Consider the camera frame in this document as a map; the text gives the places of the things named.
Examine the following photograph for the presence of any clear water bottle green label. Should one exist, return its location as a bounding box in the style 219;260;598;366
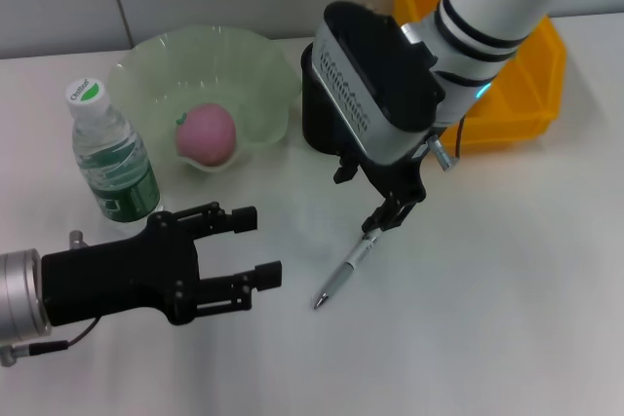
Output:
64;77;162;236

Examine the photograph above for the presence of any right gripper cable with plug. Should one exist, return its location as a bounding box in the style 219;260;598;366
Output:
426;113;468;172

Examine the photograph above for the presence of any green glass fruit plate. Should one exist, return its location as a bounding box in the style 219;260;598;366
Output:
105;23;302;174

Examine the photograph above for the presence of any left gripper cable with plug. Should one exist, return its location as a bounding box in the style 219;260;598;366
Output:
0;229;102;368

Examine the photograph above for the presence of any yellow plastic storage bin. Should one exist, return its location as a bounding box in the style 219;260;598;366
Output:
389;0;567;149

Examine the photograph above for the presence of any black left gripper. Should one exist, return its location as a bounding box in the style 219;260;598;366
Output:
41;200;285;328

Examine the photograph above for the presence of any black mesh pen holder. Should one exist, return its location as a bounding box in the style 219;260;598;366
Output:
299;43;365;158

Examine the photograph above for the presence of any gripper cable with plug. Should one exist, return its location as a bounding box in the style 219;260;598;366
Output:
0;229;102;368
426;113;468;172

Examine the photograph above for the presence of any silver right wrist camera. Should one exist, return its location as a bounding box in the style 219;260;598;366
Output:
311;0;448;168

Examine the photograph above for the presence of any silver ballpoint pen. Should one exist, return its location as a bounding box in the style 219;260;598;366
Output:
312;232;382;312

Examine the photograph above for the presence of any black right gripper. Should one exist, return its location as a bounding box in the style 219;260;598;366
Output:
332;144;431;236

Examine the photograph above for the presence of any pink peach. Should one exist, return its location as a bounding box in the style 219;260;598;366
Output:
174;102;238;168

